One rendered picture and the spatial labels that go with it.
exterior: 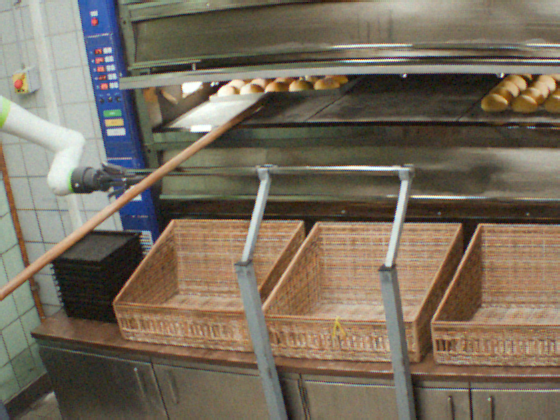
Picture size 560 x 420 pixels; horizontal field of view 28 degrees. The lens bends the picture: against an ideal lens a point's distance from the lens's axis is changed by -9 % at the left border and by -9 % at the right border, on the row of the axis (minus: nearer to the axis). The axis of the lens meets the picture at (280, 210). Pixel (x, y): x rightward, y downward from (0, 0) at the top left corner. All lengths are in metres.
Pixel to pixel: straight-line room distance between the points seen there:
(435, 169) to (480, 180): 0.17
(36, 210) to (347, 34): 1.74
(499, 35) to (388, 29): 0.41
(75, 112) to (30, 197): 0.53
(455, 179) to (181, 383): 1.17
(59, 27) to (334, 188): 1.30
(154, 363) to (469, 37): 1.58
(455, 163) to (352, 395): 0.82
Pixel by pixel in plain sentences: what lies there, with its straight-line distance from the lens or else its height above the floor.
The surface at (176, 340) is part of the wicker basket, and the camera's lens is 4.04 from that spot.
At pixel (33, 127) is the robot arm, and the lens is 3.96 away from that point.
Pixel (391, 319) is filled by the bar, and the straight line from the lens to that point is 3.43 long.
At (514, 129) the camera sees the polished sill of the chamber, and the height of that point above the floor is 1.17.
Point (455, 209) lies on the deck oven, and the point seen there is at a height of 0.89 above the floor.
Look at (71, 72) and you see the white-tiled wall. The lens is 4.56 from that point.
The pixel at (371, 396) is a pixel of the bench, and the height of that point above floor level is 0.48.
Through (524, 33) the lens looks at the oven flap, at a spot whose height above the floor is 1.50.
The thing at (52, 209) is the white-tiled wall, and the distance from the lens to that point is 4.88.
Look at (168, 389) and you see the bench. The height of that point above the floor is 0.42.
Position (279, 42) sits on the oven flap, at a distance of 3.96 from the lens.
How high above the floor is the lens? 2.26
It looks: 19 degrees down
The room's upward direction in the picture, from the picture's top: 11 degrees counter-clockwise
